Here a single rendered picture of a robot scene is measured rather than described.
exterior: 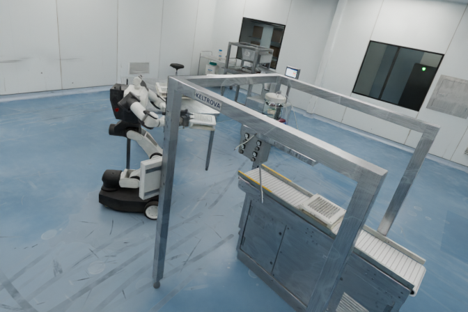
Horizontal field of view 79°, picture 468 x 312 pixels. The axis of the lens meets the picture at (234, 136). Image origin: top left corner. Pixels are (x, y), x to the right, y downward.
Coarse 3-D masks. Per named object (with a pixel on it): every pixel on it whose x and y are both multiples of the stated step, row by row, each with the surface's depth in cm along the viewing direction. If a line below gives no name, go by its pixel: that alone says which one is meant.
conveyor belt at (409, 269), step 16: (240, 176) 231; (256, 176) 234; (272, 176) 239; (288, 192) 220; (368, 240) 184; (384, 256) 173; (400, 256) 176; (400, 272) 163; (416, 272) 165; (416, 288) 155
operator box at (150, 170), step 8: (152, 160) 176; (160, 160) 178; (144, 168) 171; (152, 168) 174; (160, 168) 179; (144, 176) 173; (152, 176) 177; (160, 176) 182; (144, 184) 175; (152, 184) 180; (144, 192) 178; (152, 192) 182
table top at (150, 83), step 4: (120, 76) 434; (124, 80) 417; (128, 80) 421; (132, 80) 424; (144, 80) 436; (148, 80) 440; (152, 80) 444; (156, 80) 448; (160, 80) 453; (164, 80) 457; (128, 84) 401; (132, 84) 405; (148, 84) 419; (152, 84) 422; (152, 88) 403; (156, 92) 391; (148, 100) 354; (148, 104) 340; (152, 104) 342; (148, 108) 329; (152, 108) 331; (156, 112) 325; (160, 112) 327
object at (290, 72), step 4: (288, 68) 467; (292, 68) 463; (296, 68) 460; (288, 72) 469; (292, 72) 465; (296, 72) 461; (288, 76) 470; (292, 76) 466; (296, 76) 463; (288, 88) 480; (288, 92) 482
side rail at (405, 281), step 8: (256, 184) 218; (272, 192) 210; (280, 200) 205; (296, 208) 196; (304, 216) 192; (320, 224) 185; (328, 232) 182; (368, 256) 166; (376, 264) 164; (392, 272) 158; (400, 280) 156; (408, 280) 154
